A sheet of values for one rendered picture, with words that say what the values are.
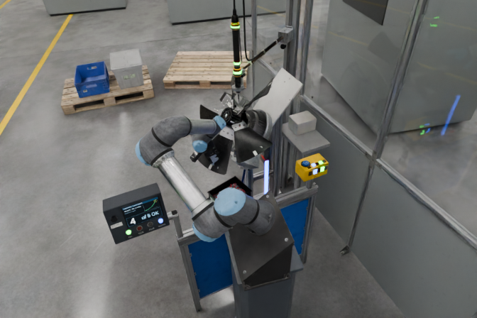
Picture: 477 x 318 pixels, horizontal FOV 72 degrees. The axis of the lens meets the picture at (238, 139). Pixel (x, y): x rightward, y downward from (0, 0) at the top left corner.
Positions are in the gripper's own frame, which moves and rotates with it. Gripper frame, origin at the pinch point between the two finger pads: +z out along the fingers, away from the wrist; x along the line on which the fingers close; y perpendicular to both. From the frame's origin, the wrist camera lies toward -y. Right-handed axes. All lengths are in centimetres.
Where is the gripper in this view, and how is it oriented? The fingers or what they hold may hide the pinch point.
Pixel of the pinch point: (211, 164)
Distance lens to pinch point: 208.3
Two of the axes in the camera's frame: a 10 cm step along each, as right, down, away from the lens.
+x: -4.1, -5.6, 7.2
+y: 8.6, -5.0, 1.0
